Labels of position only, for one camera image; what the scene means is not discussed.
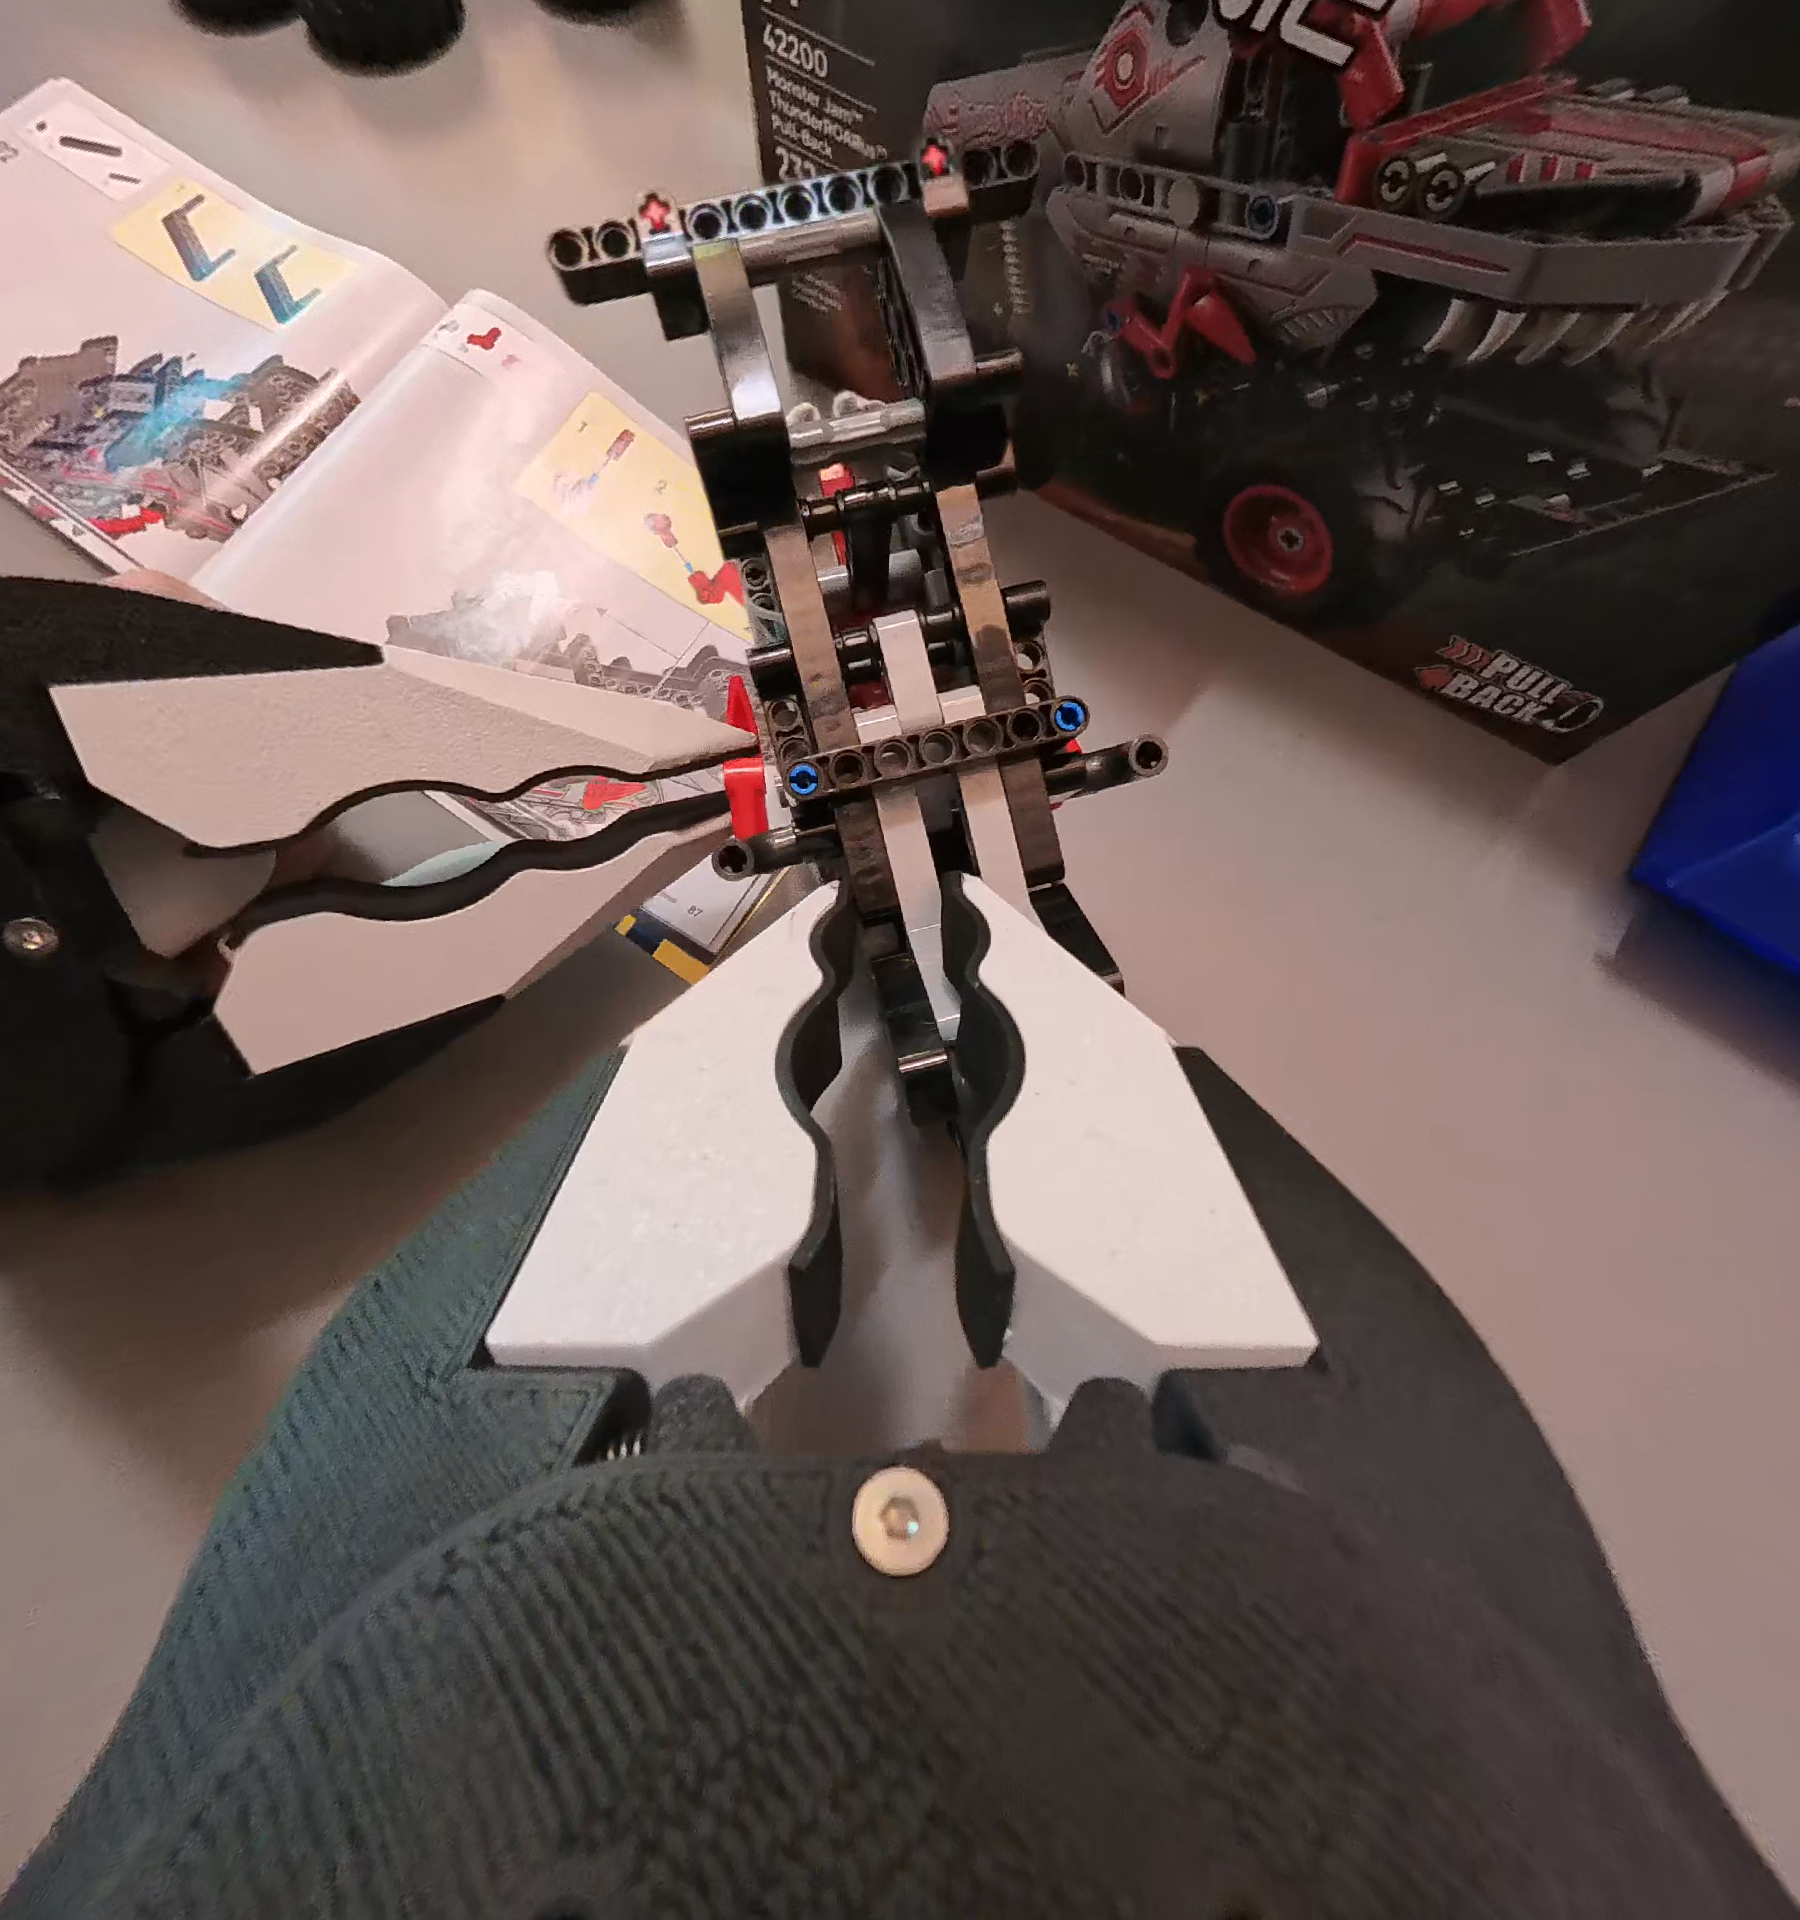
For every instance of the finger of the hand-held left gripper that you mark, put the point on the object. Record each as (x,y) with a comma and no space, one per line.
(316,732)
(420,958)

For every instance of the red toy connector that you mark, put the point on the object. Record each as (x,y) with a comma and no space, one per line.
(746,772)

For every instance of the black toy tire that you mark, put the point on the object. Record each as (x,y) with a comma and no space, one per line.
(593,8)
(382,26)
(233,8)

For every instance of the grey desk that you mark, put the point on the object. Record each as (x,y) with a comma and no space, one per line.
(1444,978)

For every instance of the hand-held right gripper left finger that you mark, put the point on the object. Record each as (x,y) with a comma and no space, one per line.
(642,1198)

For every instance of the toy vehicle model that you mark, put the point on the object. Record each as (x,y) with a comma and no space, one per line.
(867,597)

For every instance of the dark toy set box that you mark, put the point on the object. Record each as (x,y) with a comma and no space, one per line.
(1444,375)

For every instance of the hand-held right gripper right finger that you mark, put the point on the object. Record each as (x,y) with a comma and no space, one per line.
(1136,1198)

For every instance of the instruction booklet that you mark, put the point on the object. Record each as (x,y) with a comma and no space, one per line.
(316,450)

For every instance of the person's left hand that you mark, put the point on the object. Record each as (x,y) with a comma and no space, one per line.
(267,874)

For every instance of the blue plastic bin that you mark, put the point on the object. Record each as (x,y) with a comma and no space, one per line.
(1773,857)

